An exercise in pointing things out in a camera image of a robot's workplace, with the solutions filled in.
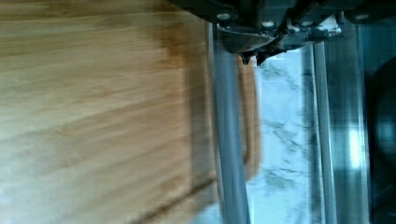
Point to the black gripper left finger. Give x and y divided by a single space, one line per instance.
243 40

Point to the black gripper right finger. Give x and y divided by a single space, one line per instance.
285 40

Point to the stainless steel toaster oven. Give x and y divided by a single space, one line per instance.
349 111

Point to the bamboo cutting board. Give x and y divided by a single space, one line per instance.
105 113

